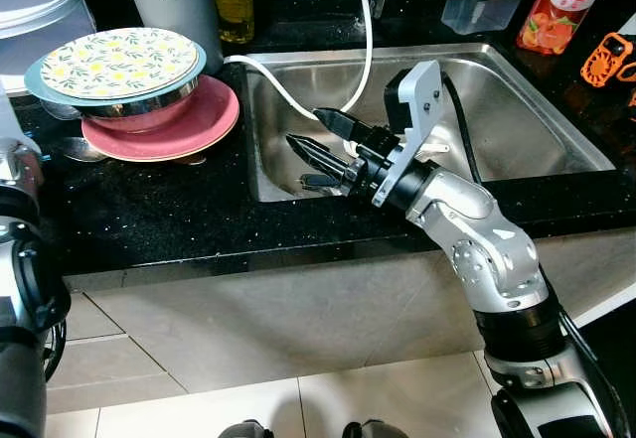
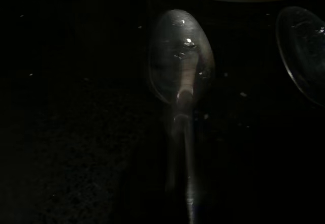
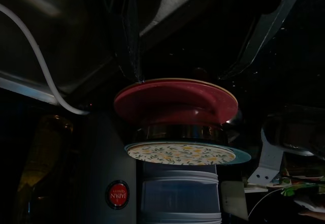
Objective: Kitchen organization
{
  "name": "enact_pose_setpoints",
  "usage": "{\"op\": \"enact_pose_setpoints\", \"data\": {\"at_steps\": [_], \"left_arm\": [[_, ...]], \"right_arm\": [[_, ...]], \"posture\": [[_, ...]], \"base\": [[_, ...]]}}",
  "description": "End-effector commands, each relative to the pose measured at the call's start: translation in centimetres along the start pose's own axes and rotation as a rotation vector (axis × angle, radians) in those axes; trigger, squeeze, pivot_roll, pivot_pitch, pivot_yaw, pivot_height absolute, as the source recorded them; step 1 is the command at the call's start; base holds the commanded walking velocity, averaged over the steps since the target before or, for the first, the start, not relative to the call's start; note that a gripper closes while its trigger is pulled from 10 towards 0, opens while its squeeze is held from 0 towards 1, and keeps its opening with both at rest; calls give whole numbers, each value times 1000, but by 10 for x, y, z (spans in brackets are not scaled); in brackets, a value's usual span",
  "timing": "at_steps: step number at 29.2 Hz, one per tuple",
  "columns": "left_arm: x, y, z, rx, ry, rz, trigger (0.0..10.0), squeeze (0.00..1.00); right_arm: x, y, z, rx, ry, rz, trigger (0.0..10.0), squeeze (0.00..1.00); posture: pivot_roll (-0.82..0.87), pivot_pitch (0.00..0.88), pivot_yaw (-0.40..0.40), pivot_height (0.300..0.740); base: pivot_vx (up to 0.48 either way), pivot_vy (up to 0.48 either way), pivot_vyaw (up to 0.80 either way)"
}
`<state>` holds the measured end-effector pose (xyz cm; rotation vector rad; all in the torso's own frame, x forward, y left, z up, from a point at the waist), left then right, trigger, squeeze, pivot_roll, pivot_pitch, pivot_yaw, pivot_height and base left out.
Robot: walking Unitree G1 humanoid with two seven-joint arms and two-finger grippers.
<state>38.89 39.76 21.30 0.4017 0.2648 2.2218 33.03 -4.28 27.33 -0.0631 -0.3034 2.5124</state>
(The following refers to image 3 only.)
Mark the grey thermos jug red sticker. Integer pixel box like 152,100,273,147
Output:
83,112,143,224

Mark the floral print plate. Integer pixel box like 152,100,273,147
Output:
126,141,235,166

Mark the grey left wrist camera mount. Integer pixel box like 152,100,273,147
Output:
247,129,287,184

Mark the light blue plate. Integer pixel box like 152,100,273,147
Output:
123,142,252,165

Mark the stainless steel sink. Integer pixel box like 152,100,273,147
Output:
0,0,204,105

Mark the pink plate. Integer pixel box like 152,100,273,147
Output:
113,79,238,125

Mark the colourful printed packaging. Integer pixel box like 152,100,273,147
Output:
243,168,325,217

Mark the yellow oil bottle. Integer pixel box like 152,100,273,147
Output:
15,114,74,224

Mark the white hose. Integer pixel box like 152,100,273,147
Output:
0,4,90,115

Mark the tiered translucent plastic container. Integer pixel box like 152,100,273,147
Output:
137,162,223,224

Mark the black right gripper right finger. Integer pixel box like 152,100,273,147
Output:
218,0,309,80

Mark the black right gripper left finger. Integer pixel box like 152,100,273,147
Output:
109,0,147,84

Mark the thin white cable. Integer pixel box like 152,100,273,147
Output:
247,188,280,221

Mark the grey plastic box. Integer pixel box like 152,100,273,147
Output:
220,180,249,221

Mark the steel bowl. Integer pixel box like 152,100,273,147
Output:
132,109,244,145

